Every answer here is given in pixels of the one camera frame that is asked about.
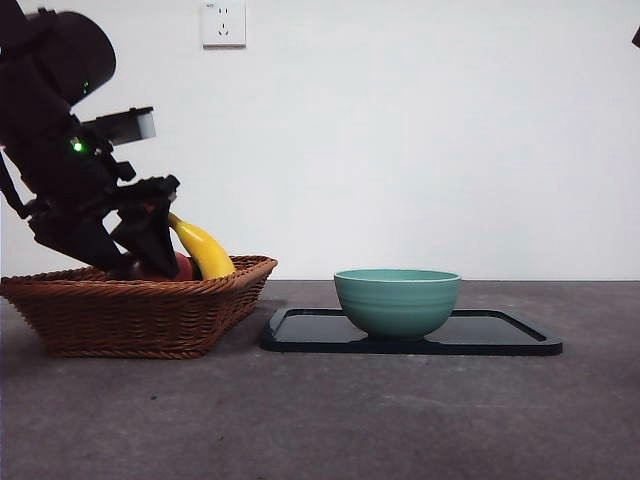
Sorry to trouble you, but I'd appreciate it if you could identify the dark red plum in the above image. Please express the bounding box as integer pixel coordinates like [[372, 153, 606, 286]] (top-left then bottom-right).
[[105, 252, 151, 281]]

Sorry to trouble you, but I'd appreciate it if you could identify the teal ribbed bowl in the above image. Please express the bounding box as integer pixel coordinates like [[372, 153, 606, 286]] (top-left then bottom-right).
[[333, 268, 462, 342]]

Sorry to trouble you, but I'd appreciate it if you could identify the red orange peach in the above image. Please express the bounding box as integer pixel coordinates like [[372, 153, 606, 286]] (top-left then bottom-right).
[[172, 252, 195, 281]]

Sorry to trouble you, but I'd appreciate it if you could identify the yellow banana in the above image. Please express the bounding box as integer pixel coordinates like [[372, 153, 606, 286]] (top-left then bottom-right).
[[167, 212, 237, 281]]

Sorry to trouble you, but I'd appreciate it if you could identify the brown wicker basket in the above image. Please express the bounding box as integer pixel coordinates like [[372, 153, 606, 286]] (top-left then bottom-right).
[[0, 255, 279, 360]]

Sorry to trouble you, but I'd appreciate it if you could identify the dark rectangular tray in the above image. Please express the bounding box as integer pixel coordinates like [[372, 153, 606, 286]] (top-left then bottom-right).
[[259, 306, 565, 357]]

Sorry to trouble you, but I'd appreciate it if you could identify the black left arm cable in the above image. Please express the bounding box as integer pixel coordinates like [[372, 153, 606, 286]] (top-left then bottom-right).
[[0, 148, 27, 220]]

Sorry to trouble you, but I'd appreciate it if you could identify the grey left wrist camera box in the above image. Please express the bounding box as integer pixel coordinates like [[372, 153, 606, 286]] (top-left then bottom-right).
[[79, 105, 156, 149]]

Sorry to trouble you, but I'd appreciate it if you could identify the white wall socket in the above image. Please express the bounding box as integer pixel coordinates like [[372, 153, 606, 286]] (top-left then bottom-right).
[[202, 0, 248, 50]]

